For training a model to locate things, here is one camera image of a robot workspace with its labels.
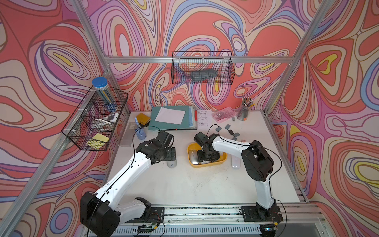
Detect black wire basket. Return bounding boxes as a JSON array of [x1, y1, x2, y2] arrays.
[[61, 87, 128, 151], [171, 49, 235, 85]]

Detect white paper sheet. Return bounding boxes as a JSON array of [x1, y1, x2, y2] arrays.
[[155, 108, 185, 124]]

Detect grey item in back basket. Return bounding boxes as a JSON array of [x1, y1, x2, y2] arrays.
[[190, 69, 218, 82]]

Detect grey white mouse with logo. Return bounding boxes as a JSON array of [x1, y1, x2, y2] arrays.
[[166, 160, 177, 168]]

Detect pen holder cup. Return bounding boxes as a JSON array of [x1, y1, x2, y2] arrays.
[[237, 97, 254, 121]]

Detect silver mouse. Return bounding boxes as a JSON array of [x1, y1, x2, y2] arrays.
[[189, 150, 199, 166]]

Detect translucent white box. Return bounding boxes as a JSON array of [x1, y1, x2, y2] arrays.
[[120, 122, 137, 147]]

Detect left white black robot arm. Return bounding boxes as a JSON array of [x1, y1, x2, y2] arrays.
[[80, 131, 176, 237]]

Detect blue lid pencil jar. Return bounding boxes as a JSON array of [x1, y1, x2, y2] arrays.
[[92, 77, 117, 113]]

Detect yellow sticky note pad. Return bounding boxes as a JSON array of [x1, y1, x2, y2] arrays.
[[86, 133, 109, 150]]

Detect yellow plastic storage box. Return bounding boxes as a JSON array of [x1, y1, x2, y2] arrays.
[[187, 143, 228, 168]]

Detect back black wire basket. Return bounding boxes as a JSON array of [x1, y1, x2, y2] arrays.
[[171, 49, 235, 85]]

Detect left black wire basket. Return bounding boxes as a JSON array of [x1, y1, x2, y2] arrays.
[[61, 87, 128, 151]]

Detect pink plastic case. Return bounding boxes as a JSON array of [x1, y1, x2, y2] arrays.
[[211, 107, 236, 123]]

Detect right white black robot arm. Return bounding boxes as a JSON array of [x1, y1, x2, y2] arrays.
[[194, 132, 279, 221]]

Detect green folder stack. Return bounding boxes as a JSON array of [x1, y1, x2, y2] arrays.
[[148, 106, 197, 131]]

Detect printed paper sheet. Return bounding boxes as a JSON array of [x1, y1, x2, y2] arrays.
[[196, 110, 212, 130]]

